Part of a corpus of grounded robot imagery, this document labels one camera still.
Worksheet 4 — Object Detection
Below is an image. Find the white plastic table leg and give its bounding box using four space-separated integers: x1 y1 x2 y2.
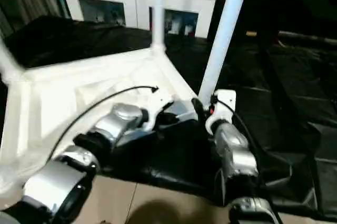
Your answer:
150 0 167 54
0 37 24 83
196 0 252 105

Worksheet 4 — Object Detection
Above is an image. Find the white plastic table top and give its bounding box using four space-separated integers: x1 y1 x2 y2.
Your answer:
0 45 203 193

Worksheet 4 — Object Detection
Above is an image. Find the black work mat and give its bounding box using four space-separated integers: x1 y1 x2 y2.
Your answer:
0 15 337 219

